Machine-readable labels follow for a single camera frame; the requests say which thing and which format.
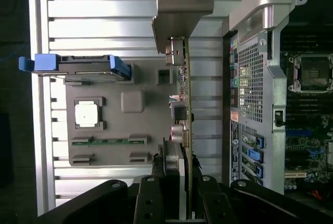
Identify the grey plastic parts rack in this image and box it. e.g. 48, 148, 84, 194
63, 61, 184, 168

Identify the white expansion slot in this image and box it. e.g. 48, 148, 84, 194
284, 172, 307, 180

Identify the hard disk in blue caddy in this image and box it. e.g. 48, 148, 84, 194
18, 54, 135, 84

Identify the CPU socket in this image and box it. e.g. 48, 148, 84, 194
287, 53, 333, 94

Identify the green RAM stick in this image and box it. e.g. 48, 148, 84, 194
71, 137, 146, 146

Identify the green motherboard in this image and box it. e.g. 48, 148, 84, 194
279, 25, 333, 196

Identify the silver CPU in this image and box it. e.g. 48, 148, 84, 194
74, 101, 101, 128

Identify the open dark PC case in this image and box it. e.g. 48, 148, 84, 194
222, 0, 333, 199

